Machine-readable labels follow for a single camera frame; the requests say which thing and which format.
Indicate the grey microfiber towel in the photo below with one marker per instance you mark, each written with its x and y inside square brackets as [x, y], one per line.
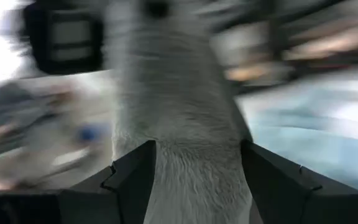
[179, 93]

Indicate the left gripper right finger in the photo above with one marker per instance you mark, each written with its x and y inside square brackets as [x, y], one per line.
[269, 183]

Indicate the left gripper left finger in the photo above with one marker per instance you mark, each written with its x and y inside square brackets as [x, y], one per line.
[129, 183]

